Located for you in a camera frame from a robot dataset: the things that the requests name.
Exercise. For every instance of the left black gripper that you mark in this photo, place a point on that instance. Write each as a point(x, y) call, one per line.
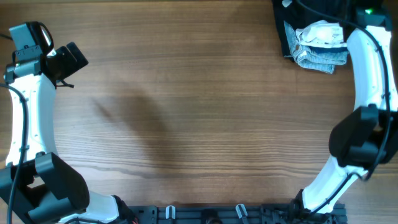
point(64, 53)

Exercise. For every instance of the black t-shirt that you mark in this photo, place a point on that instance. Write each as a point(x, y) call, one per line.
point(299, 17)

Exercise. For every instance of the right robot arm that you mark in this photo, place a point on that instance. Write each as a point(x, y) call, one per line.
point(368, 136)

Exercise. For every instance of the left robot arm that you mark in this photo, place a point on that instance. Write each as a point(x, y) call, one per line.
point(37, 185)

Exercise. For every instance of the folded blue jeans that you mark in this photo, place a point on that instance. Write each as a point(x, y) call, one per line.
point(314, 58)

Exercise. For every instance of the white printed garment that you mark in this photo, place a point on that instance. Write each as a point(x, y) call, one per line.
point(321, 34)

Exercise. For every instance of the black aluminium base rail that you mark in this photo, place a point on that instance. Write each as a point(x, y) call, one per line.
point(264, 214)

